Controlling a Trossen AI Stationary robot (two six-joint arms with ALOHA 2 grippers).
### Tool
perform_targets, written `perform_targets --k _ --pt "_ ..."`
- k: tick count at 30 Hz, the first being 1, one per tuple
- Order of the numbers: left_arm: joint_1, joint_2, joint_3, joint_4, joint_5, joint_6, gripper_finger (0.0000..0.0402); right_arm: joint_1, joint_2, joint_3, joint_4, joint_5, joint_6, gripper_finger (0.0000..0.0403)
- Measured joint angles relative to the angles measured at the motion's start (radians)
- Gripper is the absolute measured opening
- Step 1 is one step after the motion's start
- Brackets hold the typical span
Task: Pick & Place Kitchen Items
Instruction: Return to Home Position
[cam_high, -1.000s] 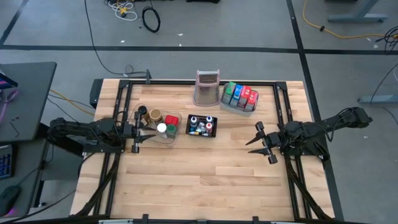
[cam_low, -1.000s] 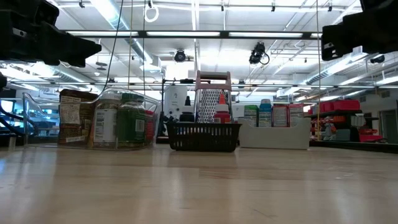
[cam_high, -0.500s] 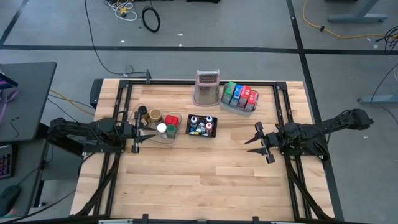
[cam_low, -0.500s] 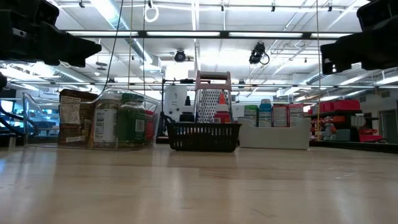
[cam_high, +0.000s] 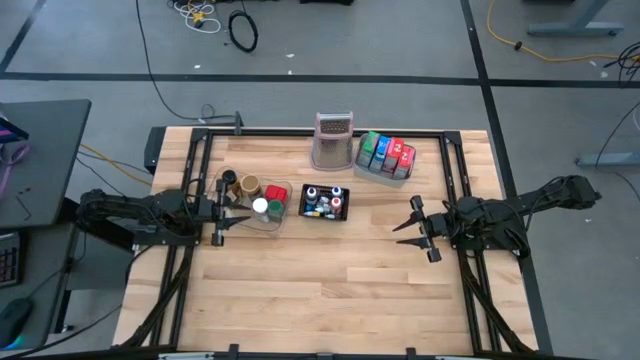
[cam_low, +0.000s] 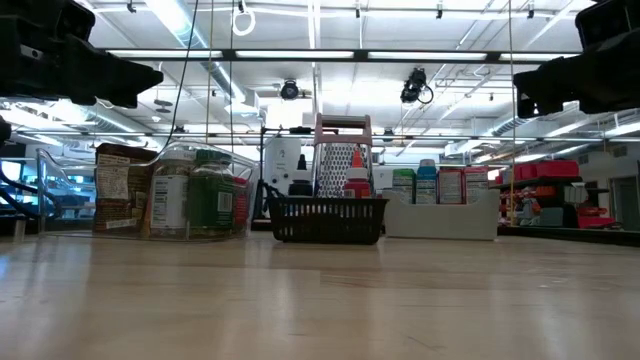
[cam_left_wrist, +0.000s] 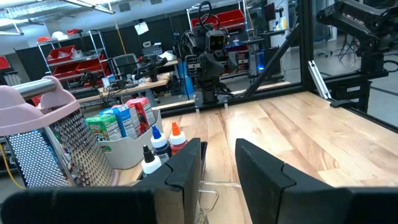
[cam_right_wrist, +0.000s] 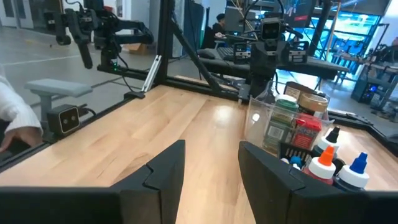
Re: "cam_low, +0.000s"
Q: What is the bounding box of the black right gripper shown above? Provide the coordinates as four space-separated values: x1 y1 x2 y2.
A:
512 0 640 120

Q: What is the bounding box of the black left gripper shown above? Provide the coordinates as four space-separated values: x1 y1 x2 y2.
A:
0 0 165 110

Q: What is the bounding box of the clear plastic container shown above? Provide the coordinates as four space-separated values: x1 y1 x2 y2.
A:
37 141 260 244

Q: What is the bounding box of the white lid spice jar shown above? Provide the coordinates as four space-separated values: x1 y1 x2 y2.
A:
149 149 197 239

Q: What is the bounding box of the green lid spice jar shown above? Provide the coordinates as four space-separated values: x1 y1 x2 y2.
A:
188 149 237 239

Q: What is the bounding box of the blue Rice Krispies cereal box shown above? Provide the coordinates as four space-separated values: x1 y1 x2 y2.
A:
416 158 440 205

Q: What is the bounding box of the grey plastic bin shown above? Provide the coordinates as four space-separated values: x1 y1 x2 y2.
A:
381 188 502 241

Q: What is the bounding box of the red lid spice tin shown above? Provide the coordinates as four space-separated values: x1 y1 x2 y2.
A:
232 175 252 237

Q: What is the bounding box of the green Apple Jacks cereal box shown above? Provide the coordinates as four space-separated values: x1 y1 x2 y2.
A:
391 167 418 205

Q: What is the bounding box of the large red food colouring bottle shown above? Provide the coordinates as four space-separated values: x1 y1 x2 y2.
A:
343 149 373 200

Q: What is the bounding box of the black plastic basket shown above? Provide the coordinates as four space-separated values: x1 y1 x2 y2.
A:
267 196 390 247

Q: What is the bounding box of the red storage bin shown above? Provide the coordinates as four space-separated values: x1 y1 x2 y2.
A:
512 159 581 182

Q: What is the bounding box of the black storage shelf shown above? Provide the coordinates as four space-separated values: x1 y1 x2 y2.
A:
492 159 619 239

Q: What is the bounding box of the pink metal box grater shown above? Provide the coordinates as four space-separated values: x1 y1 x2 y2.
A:
312 113 375 200

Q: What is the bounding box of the black overhead rig frame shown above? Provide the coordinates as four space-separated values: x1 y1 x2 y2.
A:
102 47 584 65

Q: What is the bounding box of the white hanging ring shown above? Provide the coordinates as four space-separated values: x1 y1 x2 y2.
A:
231 5 257 38

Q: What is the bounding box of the black rig camera with cable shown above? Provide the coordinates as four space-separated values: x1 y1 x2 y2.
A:
399 66 435 105

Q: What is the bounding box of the black aluminium table frame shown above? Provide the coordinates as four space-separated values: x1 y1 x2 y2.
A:
496 225 640 248

